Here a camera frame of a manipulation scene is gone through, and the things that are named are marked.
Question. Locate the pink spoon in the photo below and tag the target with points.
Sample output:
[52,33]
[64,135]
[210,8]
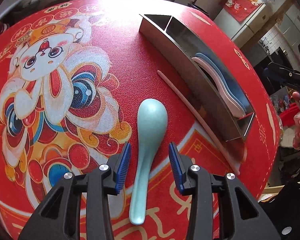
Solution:
[230,102]

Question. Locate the red printed table mat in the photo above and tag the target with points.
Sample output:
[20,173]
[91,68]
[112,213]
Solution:
[90,105]

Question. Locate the blue spoon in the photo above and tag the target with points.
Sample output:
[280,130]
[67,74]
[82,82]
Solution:
[215,63]

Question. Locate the white refrigerator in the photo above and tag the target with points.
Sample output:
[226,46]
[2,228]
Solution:
[240,30]

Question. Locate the teal ceramic spoon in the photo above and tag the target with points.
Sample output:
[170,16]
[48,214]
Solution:
[151,120]

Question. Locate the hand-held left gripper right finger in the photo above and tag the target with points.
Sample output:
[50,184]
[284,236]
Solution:
[176,167]

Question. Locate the pink chopstick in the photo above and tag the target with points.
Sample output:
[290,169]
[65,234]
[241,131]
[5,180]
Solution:
[182,97]

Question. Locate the red printed cloth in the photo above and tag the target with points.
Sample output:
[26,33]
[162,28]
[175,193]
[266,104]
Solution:
[240,10]

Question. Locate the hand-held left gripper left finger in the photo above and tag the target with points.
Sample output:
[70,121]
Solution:
[123,165]

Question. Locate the stainless steel utensil holder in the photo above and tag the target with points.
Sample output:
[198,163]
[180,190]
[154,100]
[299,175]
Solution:
[215,110]

